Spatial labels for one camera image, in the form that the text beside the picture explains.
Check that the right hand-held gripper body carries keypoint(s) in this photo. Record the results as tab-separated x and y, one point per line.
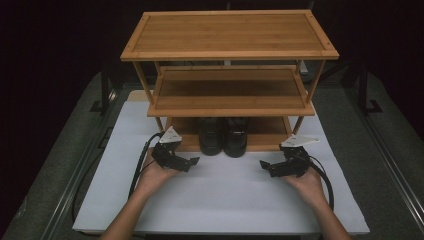
293	165

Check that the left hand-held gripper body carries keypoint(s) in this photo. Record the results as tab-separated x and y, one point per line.
168	156

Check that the black leather dress shoe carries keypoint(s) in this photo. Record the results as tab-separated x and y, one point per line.
210	140
235	141

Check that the three-tier wooden shoe rack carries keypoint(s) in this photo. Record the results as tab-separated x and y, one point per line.
230	33

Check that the person's right hand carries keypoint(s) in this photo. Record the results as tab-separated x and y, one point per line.
308	186

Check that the person's left hand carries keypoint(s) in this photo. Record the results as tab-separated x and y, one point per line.
151	180

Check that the black metal stand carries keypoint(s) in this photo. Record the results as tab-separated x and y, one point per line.
364	86
105	86

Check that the small white object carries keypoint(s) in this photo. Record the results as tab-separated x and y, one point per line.
303	68

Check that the metal frame rail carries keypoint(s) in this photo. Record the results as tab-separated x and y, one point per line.
68	195
390	160

